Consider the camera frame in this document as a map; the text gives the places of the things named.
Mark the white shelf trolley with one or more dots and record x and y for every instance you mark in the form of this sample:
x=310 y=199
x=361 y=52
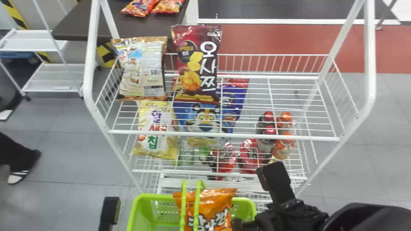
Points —
x=48 y=77

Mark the orange snack packet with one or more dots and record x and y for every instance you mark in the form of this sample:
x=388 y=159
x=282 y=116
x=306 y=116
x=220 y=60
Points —
x=168 y=5
x=208 y=205

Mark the dark red snack packet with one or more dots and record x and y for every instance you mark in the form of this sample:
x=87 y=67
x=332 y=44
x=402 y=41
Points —
x=196 y=64

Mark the orange bottle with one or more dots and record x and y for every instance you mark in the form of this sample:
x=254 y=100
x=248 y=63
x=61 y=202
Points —
x=283 y=147
x=285 y=118

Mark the person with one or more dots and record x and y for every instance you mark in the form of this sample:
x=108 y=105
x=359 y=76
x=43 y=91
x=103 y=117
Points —
x=16 y=157

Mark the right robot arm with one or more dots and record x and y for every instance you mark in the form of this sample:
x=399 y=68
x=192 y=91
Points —
x=359 y=218

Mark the green bottle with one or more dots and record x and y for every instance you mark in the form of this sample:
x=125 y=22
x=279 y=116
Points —
x=190 y=158
x=205 y=154

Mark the yellow snack packet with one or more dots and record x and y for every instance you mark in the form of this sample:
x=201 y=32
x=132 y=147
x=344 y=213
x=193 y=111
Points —
x=155 y=134

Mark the dark side table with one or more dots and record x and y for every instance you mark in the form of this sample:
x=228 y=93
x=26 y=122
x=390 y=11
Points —
x=128 y=27

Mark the striped post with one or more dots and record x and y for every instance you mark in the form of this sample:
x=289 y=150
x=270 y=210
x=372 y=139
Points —
x=107 y=56

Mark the green basket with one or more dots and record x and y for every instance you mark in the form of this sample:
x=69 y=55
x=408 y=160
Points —
x=143 y=211

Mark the dark bottle with red cap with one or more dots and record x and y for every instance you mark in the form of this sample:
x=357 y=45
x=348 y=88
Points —
x=266 y=118
x=268 y=139

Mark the beige snack packet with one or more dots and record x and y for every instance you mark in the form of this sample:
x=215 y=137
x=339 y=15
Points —
x=141 y=67

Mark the blue cereal bag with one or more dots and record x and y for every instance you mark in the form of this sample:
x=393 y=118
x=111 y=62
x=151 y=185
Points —
x=232 y=102

